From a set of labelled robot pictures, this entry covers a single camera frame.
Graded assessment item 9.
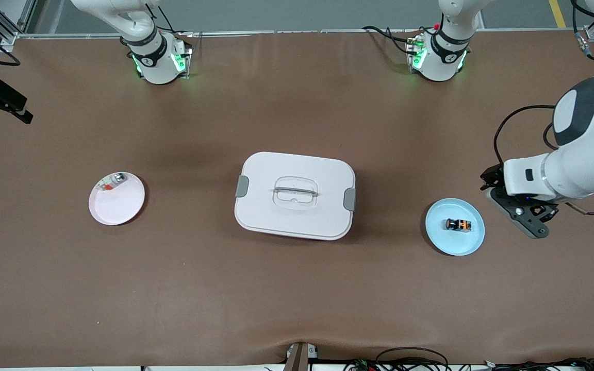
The white lidded storage box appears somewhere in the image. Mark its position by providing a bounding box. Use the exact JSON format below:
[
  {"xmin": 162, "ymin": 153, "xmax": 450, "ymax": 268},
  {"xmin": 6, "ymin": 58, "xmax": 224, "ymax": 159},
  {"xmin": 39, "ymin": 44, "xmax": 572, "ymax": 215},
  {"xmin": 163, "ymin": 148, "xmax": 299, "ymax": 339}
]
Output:
[{"xmin": 234, "ymin": 151, "xmax": 357, "ymax": 241}]

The light blue round plate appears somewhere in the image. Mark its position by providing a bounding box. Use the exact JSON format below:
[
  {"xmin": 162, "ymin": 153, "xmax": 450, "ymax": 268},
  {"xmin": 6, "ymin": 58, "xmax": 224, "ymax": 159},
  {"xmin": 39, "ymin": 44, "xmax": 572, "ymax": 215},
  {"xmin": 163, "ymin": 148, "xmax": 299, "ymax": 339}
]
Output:
[{"xmin": 425, "ymin": 198, "xmax": 486, "ymax": 257}]

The pink round plate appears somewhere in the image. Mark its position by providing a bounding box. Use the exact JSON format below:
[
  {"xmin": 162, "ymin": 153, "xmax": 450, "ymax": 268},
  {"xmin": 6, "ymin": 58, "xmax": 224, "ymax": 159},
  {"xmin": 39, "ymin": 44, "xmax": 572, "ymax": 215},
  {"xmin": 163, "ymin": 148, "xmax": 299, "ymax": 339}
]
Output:
[{"xmin": 89, "ymin": 172, "xmax": 146, "ymax": 226}]

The brown table cover sheet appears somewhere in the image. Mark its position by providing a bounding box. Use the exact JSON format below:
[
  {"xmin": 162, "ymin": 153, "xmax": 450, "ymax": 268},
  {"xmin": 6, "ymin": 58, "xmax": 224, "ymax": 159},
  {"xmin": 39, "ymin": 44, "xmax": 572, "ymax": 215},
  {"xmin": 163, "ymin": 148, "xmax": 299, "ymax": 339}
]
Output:
[{"xmin": 0, "ymin": 30, "xmax": 594, "ymax": 367}]

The black cable bundle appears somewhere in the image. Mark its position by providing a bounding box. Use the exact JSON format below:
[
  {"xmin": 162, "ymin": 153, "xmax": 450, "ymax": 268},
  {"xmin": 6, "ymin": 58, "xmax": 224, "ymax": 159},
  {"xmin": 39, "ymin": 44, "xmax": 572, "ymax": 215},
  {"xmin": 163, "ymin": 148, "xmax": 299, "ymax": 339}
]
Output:
[{"xmin": 483, "ymin": 357, "xmax": 594, "ymax": 371}]

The black arm base cable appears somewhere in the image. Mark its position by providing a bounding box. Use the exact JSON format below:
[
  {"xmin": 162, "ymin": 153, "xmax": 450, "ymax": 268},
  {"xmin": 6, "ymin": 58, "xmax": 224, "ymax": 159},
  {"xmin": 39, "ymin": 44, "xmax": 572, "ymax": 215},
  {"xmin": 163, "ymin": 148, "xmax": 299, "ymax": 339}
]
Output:
[
  {"xmin": 142, "ymin": 4, "xmax": 194, "ymax": 38},
  {"xmin": 361, "ymin": 25, "xmax": 422, "ymax": 55}
]

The black looped cable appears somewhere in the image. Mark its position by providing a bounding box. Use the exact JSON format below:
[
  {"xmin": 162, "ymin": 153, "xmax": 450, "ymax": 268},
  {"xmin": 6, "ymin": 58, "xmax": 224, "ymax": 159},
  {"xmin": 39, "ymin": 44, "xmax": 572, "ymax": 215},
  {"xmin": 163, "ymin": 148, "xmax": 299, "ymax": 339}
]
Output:
[{"xmin": 375, "ymin": 347, "xmax": 450, "ymax": 371}]

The aluminium table edge rail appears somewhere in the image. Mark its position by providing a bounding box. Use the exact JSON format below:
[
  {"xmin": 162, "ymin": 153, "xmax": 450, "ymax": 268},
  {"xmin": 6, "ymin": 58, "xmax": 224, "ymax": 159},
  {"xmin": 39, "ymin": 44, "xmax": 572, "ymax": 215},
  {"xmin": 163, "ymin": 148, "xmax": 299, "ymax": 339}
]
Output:
[{"xmin": 16, "ymin": 28, "xmax": 594, "ymax": 41}]

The dark camera mount post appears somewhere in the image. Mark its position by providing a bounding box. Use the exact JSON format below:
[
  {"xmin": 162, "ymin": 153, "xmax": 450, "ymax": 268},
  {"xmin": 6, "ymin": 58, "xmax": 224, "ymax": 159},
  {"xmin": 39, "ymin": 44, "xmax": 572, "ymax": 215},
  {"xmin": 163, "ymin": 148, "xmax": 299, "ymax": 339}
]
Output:
[{"xmin": 283, "ymin": 342, "xmax": 319, "ymax": 371}]

